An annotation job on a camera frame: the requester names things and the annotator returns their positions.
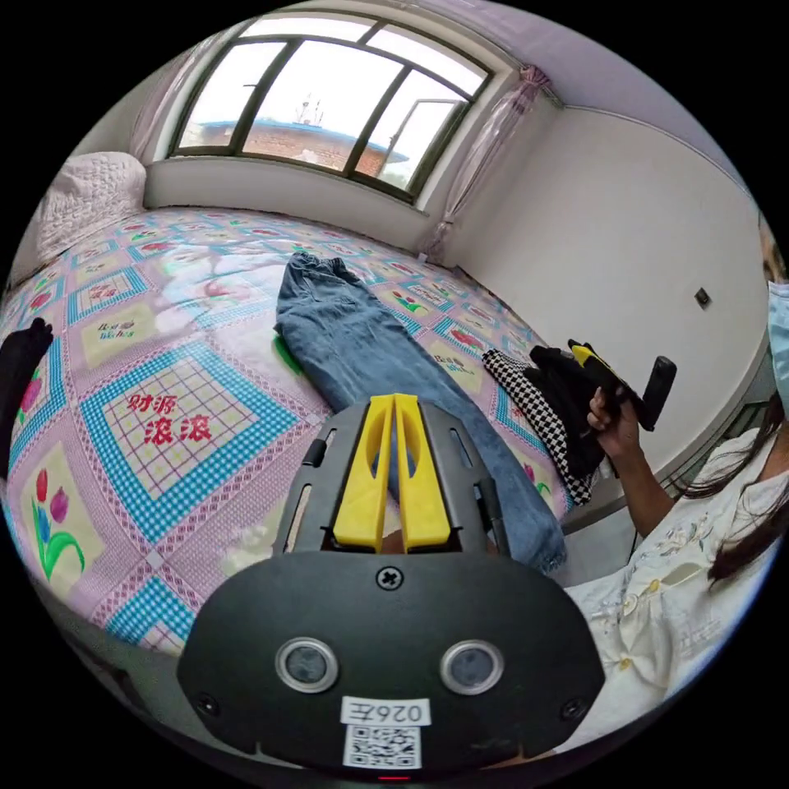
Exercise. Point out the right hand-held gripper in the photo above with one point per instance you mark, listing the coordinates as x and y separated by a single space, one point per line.
618 385

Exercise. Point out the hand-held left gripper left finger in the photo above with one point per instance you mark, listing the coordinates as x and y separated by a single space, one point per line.
364 487

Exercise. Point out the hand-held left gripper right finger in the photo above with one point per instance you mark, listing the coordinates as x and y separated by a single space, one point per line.
424 493

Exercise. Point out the person's right forearm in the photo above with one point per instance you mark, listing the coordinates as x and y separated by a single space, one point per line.
644 493

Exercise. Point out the light blue jeans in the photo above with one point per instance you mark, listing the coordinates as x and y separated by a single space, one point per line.
357 345

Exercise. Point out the person's right hand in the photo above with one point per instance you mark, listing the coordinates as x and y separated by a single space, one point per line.
616 428

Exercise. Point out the pile of clothes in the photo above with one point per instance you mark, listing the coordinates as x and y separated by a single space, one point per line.
531 394

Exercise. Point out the bed with printed sheet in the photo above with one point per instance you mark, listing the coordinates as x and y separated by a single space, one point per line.
185 493

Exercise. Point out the pink curtain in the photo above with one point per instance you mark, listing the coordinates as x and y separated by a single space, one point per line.
487 154
157 105

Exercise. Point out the person's body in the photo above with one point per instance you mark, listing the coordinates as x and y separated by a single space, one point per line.
678 592

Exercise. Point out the black garment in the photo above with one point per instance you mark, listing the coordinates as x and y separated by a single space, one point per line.
18 376

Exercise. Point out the window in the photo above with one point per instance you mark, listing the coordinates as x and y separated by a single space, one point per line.
320 105

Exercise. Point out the white quilted pillow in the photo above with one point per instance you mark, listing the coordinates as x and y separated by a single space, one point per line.
92 197

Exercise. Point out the wall socket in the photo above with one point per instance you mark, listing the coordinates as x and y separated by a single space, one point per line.
703 298

